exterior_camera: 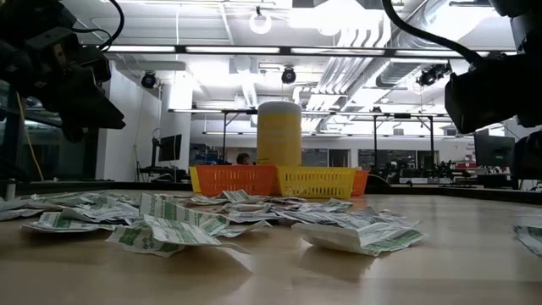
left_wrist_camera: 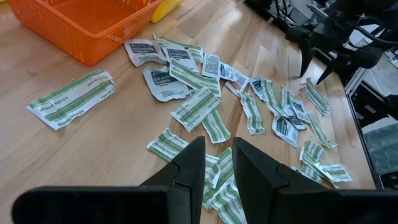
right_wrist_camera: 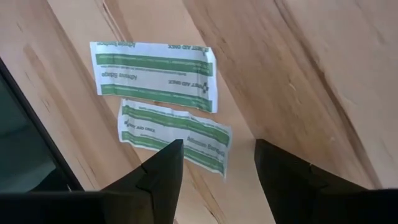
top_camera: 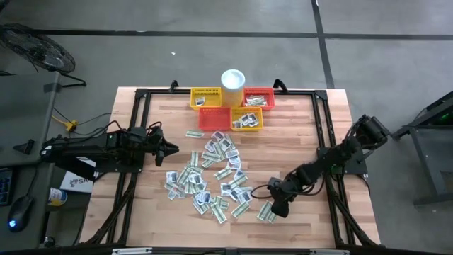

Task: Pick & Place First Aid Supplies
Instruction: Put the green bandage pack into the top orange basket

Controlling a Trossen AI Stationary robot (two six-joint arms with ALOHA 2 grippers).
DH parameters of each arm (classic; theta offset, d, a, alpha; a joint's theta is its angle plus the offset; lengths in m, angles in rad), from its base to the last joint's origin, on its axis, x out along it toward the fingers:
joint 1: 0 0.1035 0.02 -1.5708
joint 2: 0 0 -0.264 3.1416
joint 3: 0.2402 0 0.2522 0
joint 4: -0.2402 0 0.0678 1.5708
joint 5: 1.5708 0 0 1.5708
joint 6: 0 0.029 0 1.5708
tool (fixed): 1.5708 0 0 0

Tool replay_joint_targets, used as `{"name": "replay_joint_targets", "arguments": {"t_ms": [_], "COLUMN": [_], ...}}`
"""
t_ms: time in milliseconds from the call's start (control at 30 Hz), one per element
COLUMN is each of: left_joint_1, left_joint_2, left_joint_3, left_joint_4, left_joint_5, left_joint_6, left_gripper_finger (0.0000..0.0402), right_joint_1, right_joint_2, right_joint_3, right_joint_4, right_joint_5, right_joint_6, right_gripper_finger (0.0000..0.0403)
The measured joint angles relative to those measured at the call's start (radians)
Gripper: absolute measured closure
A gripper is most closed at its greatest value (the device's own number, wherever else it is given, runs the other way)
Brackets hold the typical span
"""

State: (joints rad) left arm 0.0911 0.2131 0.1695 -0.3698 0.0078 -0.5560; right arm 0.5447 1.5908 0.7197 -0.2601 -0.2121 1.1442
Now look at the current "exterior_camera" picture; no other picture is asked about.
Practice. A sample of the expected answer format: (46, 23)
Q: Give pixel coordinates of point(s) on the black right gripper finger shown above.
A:
(529, 154)

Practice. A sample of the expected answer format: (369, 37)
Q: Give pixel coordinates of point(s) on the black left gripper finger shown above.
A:
(93, 112)

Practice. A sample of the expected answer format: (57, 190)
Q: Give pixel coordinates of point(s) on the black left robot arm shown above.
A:
(17, 25)

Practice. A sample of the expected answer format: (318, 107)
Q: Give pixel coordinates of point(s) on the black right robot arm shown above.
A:
(527, 34)

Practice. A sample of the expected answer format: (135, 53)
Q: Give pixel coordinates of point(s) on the black computer monitor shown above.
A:
(493, 150)

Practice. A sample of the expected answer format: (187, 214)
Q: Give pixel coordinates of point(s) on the black round ceiling spotlight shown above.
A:
(429, 76)
(289, 75)
(149, 79)

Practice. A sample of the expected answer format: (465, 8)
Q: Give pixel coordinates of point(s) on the black monitor on stand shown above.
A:
(170, 147)

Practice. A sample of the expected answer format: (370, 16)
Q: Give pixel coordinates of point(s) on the dark office desk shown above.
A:
(161, 170)

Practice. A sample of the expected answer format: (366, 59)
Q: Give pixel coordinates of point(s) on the black beam with light strips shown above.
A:
(233, 49)

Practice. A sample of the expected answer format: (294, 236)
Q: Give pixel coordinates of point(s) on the person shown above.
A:
(244, 159)

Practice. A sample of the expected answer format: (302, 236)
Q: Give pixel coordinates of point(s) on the orange plastic basket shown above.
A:
(237, 180)
(361, 182)

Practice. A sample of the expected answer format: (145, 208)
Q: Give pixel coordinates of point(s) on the white cylindrical cup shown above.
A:
(279, 135)

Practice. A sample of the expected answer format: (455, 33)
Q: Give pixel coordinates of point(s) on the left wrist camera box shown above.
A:
(95, 70)

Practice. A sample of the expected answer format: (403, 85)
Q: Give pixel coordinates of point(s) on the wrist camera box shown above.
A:
(482, 97)
(95, 70)

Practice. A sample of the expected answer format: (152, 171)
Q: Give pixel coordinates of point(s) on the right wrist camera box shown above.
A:
(482, 97)

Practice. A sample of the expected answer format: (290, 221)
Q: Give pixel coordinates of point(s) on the grey metal post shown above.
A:
(10, 188)

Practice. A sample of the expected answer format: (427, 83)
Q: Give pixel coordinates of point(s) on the black metal rig frame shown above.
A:
(375, 140)

